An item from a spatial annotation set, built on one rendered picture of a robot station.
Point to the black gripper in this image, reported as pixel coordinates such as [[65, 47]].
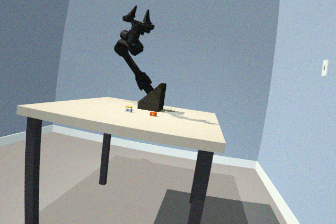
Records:
[[137, 25]]

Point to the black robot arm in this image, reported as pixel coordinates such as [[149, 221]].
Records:
[[131, 43]]

